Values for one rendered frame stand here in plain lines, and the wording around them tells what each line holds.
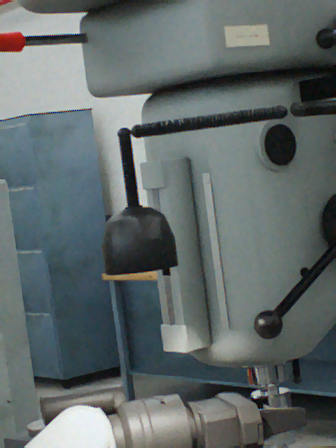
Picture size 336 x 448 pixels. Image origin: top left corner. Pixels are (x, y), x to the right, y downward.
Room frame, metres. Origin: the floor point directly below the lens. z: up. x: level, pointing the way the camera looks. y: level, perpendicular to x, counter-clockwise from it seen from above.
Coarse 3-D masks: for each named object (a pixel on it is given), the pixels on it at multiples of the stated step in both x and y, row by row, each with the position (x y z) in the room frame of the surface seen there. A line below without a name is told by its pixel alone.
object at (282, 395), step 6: (258, 390) 1.39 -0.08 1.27; (282, 390) 1.37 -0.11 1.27; (288, 390) 1.37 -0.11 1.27; (252, 396) 1.37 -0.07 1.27; (258, 396) 1.36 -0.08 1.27; (264, 396) 1.35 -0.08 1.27; (270, 396) 1.35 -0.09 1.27; (276, 396) 1.35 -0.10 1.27; (282, 396) 1.35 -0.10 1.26; (288, 396) 1.36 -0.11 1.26; (258, 402) 1.36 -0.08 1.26; (264, 402) 1.35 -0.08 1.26; (270, 402) 1.35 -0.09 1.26; (276, 402) 1.35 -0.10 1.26
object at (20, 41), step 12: (0, 36) 1.30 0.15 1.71; (12, 36) 1.31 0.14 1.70; (24, 36) 1.33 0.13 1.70; (36, 36) 1.33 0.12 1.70; (48, 36) 1.34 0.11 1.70; (60, 36) 1.35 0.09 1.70; (72, 36) 1.36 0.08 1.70; (84, 36) 1.37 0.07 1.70; (0, 48) 1.30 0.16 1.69; (12, 48) 1.31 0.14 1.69
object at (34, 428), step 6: (42, 420) 1.78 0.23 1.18; (30, 426) 1.75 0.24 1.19; (36, 426) 1.74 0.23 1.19; (42, 426) 1.73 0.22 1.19; (24, 432) 1.77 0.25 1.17; (30, 432) 1.73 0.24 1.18; (36, 432) 1.72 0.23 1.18; (6, 438) 1.75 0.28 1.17; (12, 438) 1.74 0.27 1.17; (18, 438) 1.73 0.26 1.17; (24, 438) 1.73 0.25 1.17; (30, 438) 1.72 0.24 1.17; (6, 444) 1.75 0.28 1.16; (12, 444) 1.74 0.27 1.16; (18, 444) 1.73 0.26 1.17; (24, 444) 1.71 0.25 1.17
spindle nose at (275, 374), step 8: (256, 368) 1.35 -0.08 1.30; (264, 368) 1.35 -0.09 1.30; (272, 368) 1.35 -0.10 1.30; (280, 368) 1.35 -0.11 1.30; (248, 376) 1.37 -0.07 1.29; (256, 376) 1.35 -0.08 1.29; (264, 376) 1.35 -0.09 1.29; (272, 376) 1.35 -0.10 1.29; (280, 376) 1.35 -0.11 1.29; (288, 376) 1.37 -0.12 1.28; (256, 384) 1.36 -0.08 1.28; (264, 384) 1.35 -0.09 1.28
